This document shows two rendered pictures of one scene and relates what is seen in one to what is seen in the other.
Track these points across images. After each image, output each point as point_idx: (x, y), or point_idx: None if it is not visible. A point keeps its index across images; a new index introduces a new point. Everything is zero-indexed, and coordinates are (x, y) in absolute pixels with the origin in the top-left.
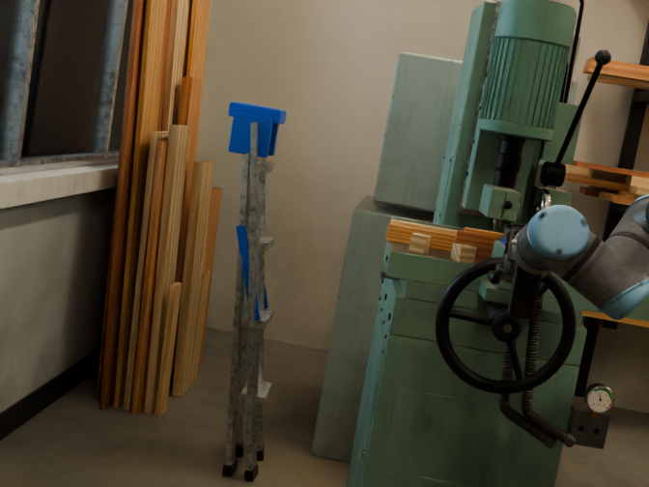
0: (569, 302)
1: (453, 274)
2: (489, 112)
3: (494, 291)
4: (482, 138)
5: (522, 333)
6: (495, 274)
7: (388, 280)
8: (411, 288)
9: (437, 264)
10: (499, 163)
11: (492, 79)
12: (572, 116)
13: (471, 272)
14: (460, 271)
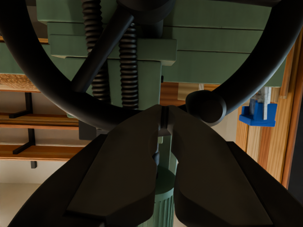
0: (16, 57)
1: (204, 67)
2: (172, 200)
3: (162, 56)
4: (167, 160)
5: (111, 2)
6: (271, 177)
7: None
8: (254, 43)
9: (224, 78)
10: (157, 158)
11: (172, 219)
12: None
13: (239, 98)
14: (197, 73)
